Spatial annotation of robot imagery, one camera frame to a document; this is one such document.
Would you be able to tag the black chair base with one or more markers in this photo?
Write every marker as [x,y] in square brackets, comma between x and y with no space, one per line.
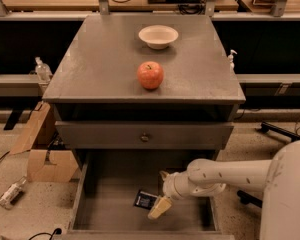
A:
[246,198]

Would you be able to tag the closed top drawer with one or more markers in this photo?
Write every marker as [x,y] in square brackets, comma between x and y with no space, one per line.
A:
[162,135]

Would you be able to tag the white pump dispenser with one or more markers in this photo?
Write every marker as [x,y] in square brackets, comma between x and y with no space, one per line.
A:
[231,56]

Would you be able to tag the red apple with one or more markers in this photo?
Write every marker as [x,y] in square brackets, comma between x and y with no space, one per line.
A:
[150,75]

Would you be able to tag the clear bottle on floor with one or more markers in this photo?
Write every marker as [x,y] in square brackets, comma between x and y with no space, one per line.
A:
[14,191]

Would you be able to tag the open middle drawer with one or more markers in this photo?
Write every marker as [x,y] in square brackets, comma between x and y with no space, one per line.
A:
[104,204]

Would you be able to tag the brass drawer knob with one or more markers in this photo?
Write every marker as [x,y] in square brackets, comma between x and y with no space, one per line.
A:
[144,137]

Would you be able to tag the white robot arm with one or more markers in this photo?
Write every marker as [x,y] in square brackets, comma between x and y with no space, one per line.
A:
[278,179]

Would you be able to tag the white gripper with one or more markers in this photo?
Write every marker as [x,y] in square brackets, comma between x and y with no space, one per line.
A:
[171,186]

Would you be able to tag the grey drawer cabinet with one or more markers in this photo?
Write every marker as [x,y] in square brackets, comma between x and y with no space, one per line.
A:
[97,78]

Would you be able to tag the wooden back table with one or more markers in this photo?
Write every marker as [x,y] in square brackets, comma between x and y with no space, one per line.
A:
[85,5]

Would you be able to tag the blue rxbar wrapper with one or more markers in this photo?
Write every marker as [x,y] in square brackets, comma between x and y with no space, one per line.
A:
[145,200]

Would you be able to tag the brown cardboard box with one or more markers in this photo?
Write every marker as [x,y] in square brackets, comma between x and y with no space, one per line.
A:
[44,164]

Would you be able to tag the white bowl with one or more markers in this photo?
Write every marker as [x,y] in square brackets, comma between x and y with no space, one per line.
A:
[158,36]

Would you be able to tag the grey metal shelf rail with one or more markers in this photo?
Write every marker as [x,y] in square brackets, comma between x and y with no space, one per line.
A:
[19,85]

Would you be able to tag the clear bottle on shelf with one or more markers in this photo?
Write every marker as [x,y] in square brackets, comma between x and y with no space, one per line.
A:
[42,70]

